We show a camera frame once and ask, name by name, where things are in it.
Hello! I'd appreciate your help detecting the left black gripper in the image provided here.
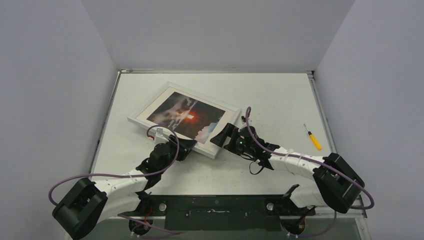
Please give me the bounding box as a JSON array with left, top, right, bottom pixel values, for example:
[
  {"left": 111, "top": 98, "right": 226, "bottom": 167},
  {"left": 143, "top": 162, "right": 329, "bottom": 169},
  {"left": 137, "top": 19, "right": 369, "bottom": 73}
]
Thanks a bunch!
[{"left": 159, "top": 135, "right": 197, "bottom": 174}]

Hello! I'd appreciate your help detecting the white picture frame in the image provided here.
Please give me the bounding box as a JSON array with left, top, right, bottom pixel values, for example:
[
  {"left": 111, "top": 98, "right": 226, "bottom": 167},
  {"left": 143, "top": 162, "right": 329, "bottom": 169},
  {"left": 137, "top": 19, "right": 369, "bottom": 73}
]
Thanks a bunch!
[{"left": 127, "top": 82, "right": 241, "bottom": 159}]

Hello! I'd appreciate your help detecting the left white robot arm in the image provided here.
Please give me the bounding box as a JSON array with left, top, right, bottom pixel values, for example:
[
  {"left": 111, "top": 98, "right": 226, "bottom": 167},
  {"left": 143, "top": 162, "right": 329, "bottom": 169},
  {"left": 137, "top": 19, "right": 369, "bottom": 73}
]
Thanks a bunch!
[{"left": 52, "top": 135, "right": 197, "bottom": 240}]

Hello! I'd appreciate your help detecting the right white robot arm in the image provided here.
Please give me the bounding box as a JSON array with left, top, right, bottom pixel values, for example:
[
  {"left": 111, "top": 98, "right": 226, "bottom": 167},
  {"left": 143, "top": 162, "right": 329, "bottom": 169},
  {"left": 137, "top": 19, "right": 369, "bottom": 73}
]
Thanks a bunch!
[{"left": 210, "top": 123, "right": 365, "bottom": 215}]

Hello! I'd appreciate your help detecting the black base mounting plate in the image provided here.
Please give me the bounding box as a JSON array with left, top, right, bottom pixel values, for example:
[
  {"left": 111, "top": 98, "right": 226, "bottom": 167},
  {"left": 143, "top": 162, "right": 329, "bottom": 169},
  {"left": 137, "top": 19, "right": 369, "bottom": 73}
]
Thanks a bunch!
[{"left": 127, "top": 195, "right": 316, "bottom": 231}]

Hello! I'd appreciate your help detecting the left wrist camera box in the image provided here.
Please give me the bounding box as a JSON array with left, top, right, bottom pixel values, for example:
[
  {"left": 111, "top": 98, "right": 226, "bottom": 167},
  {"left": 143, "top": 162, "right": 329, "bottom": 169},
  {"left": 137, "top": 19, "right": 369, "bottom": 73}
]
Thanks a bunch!
[{"left": 153, "top": 127, "right": 168, "bottom": 144}]

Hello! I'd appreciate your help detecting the sunset photo in frame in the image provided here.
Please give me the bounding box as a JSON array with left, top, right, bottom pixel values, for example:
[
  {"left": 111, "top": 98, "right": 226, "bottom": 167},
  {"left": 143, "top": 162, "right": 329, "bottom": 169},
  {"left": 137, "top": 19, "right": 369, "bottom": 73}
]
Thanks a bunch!
[{"left": 146, "top": 91, "right": 225, "bottom": 144}]

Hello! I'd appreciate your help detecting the yellow handled screwdriver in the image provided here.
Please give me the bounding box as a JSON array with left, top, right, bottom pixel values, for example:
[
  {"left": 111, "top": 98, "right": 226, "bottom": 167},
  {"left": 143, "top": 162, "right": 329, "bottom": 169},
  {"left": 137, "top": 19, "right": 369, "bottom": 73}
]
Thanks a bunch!
[{"left": 303, "top": 123, "right": 323, "bottom": 151}]

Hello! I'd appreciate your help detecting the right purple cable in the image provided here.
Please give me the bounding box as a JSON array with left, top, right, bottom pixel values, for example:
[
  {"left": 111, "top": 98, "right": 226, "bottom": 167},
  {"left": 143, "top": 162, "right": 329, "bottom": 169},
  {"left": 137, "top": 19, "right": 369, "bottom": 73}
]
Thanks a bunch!
[{"left": 244, "top": 106, "right": 375, "bottom": 211}]

